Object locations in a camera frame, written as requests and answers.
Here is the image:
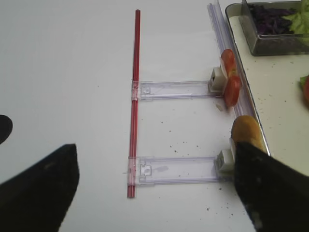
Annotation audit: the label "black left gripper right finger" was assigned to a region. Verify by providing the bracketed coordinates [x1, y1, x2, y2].
[234, 142, 309, 232]

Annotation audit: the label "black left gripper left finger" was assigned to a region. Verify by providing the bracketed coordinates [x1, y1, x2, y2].
[0, 144, 80, 232]

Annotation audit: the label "tomato slice on burger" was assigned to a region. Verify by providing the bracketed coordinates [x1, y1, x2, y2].
[303, 76, 309, 103]

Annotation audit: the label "white pusher block tomato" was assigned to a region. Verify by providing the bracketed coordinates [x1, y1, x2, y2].
[208, 67, 227, 94]

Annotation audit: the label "green lettuce leaves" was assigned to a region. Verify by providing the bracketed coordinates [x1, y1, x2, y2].
[283, 1, 309, 34]

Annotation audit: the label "white pusher block left bun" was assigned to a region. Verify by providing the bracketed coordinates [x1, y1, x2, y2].
[214, 149, 235, 176]

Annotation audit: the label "silver metal tray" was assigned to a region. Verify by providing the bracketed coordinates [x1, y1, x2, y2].
[225, 3, 309, 175]

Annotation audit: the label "left red rod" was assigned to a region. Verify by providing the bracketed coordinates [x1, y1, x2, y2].
[127, 9, 141, 199]

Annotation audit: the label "clear plastic salad container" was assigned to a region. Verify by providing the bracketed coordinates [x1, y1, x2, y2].
[239, 0, 309, 56]

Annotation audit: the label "shredded purple cabbage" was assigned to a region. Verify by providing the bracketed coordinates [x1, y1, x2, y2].
[248, 4, 296, 35]

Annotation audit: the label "bun half on left rail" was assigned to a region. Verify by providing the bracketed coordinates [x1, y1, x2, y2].
[229, 115, 268, 164]

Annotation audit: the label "left long clear rail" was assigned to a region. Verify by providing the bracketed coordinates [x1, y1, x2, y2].
[207, 0, 271, 157]

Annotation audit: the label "left lower clear cross rail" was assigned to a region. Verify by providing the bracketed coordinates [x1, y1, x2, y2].
[127, 157, 233, 186]

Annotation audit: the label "clear cross rail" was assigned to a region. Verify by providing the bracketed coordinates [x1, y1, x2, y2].
[131, 81, 223, 101]
[127, 157, 233, 186]

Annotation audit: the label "tomato slices on left rail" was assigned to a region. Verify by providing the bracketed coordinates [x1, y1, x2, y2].
[221, 49, 241, 107]

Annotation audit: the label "left upper clear cross rail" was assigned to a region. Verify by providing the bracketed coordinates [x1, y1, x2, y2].
[131, 81, 223, 101]

